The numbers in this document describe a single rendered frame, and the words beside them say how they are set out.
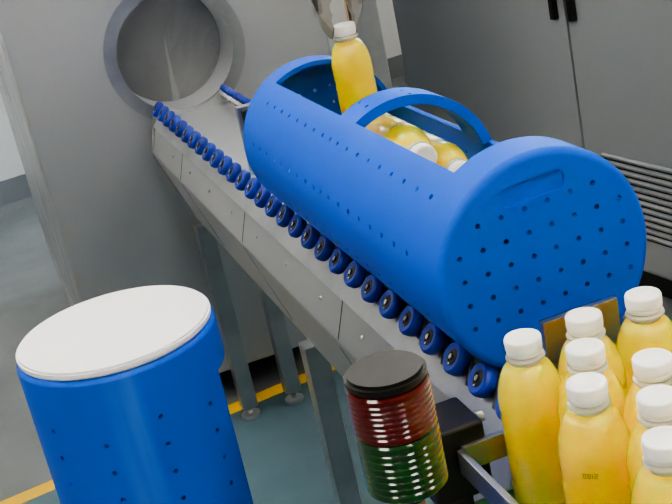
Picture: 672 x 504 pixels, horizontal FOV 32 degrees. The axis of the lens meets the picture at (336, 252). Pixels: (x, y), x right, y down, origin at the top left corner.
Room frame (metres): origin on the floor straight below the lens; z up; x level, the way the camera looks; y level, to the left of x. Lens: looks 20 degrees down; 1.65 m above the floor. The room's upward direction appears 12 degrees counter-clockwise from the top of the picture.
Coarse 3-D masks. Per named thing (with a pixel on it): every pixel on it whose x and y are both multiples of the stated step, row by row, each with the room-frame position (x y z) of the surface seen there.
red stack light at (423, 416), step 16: (352, 400) 0.77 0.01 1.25; (368, 400) 0.76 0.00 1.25; (384, 400) 0.76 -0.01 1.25; (400, 400) 0.76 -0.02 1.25; (416, 400) 0.76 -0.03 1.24; (432, 400) 0.78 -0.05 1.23; (352, 416) 0.78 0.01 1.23; (368, 416) 0.76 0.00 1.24; (384, 416) 0.76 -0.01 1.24; (400, 416) 0.76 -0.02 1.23; (416, 416) 0.76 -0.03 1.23; (432, 416) 0.77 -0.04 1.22; (368, 432) 0.76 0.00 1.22; (384, 432) 0.76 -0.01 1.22; (400, 432) 0.76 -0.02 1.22; (416, 432) 0.76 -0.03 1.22
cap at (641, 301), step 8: (632, 288) 1.16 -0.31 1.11; (640, 288) 1.15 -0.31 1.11; (648, 288) 1.15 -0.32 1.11; (656, 288) 1.15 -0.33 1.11; (624, 296) 1.15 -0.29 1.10; (632, 296) 1.14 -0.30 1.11; (640, 296) 1.14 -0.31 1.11; (648, 296) 1.13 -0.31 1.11; (656, 296) 1.13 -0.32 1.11; (632, 304) 1.13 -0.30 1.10; (640, 304) 1.12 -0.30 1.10; (648, 304) 1.12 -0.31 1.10; (656, 304) 1.12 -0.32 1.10; (632, 312) 1.13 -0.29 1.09; (640, 312) 1.13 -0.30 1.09; (648, 312) 1.12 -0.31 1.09; (656, 312) 1.13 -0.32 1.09
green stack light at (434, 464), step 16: (432, 432) 0.77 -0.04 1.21; (368, 448) 0.77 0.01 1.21; (384, 448) 0.76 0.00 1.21; (400, 448) 0.76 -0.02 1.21; (416, 448) 0.76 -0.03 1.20; (432, 448) 0.77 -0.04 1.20; (368, 464) 0.77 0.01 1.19; (384, 464) 0.76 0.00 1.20; (400, 464) 0.76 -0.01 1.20; (416, 464) 0.76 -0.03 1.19; (432, 464) 0.76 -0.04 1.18; (368, 480) 0.77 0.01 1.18; (384, 480) 0.76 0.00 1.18; (400, 480) 0.76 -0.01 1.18; (416, 480) 0.76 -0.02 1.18; (432, 480) 0.76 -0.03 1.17; (384, 496) 0.76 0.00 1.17; (400, 496) 0.76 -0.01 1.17; (416, 496) 0.76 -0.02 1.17
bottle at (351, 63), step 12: (348, 36) 2.04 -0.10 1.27; (336, 48) 2.04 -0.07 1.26; (348, 48) 2.03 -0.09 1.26; (360, 48) 2.03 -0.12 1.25; (336, 60) 2.03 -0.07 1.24; (348, 60) 2.02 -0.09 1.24; (360, 60) 2.02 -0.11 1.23; (336, 72) 2.03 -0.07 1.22; (348, 72) 2.02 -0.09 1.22; (360, 72) 2.02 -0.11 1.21; (372, 72) 2.04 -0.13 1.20; (336, 84) 2.04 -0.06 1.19; (348, 84) 2.02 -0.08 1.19; (360, 84) 2.02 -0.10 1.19; (372, 84) 2.03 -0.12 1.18; (348, 96) 2.02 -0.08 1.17; (360, 96) 2.02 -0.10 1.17
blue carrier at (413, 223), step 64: (320, 64) 2.15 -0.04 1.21; (256, 128) 2.03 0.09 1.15; (320, 128) 1.76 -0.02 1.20; (448, 128) 1.88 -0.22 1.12; (320, 192) 1.69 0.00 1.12; (384, 192) 1.47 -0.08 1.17; (448, 192) 1.32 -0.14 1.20; (512, 192) 1.30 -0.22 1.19; (576, 192) 1.32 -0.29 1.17; (384, 256) 1.44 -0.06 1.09; (448, 256) 1.27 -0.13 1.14; (512, 256) 1.29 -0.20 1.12; (576, 256) 1.32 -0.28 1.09; (640, 256) 1.34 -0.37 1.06; (448, 320) 1.27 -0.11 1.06; (512, 320) 1.29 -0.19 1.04
